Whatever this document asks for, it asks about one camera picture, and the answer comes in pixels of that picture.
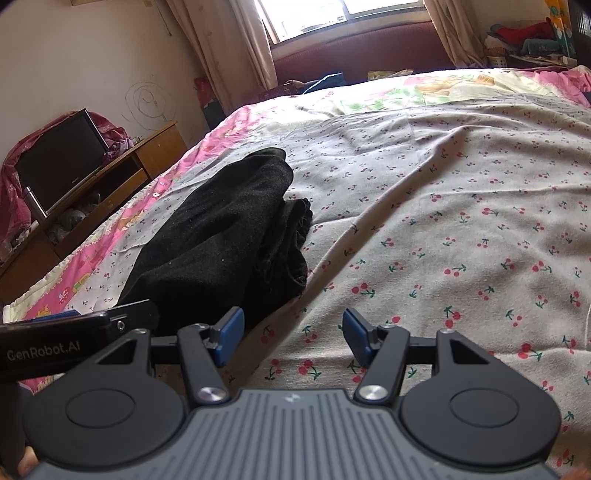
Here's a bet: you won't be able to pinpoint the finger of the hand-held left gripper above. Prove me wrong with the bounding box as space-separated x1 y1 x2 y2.
21 310 82 322
106 299 160 337

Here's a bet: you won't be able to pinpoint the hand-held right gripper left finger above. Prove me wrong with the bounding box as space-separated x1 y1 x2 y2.
88 306 246 409

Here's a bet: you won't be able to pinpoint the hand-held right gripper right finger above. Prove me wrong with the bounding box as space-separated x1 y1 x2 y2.
342 307 498 408

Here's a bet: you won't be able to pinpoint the black pants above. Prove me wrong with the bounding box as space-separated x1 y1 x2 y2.
117 147 315 336

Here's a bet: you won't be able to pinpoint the pink patterned cloth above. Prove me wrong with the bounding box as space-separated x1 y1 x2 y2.
0 111 135 246

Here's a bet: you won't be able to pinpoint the black monitor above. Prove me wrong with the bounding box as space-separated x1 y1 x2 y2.
14 108 110 211

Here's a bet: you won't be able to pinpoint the cherry print bed sheet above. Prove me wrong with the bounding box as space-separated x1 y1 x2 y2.
0 67 591 480

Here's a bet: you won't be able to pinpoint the wooden cabinet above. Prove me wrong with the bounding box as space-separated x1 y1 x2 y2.
0 121 188 292

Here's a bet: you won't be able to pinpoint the red bag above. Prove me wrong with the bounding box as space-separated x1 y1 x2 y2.
194 76 227 130

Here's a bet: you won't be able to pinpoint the blue cloth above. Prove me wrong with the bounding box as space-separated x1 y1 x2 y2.
305 71 345 91

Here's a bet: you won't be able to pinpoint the beige curtain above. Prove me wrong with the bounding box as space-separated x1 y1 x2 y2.
166 0 278 116
422 0 491 70

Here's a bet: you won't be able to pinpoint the white basket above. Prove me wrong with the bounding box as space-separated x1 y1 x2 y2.
485 44 509 68

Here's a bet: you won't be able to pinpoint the window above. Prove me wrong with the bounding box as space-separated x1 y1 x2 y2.
256 0 428 45

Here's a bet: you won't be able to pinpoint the teal garment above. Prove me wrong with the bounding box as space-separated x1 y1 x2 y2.
519 38 567 56

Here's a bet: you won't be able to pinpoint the red garment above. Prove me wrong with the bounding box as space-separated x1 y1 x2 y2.
496 22 562 45

